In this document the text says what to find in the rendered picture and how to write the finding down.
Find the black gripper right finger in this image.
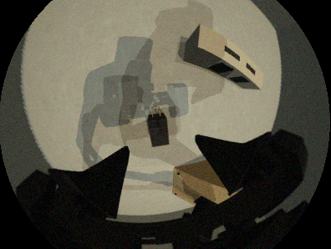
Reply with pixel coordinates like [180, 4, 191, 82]
[195, 131, 272, 195]

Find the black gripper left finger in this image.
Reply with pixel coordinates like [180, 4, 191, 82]
[48, 145, 130, 219]

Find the black two-prong plug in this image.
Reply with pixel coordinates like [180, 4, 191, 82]
[146, 107, 169, 147]

